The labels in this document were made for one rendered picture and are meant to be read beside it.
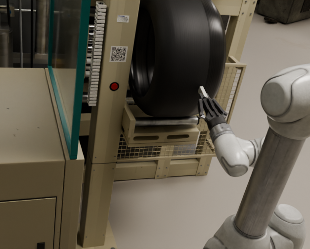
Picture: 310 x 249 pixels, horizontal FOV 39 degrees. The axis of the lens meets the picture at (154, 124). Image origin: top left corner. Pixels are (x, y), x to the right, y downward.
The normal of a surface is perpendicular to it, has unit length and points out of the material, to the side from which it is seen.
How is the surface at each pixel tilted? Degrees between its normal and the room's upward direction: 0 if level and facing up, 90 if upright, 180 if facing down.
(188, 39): 54
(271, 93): 85
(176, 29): 49
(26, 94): 0
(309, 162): 0
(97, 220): 90
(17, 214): 90
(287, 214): 7
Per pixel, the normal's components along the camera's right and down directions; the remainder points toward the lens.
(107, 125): 0.30, 0.54
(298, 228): 0.43, -0.07
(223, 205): 0.16, -0.84
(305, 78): 0.11, -0.51
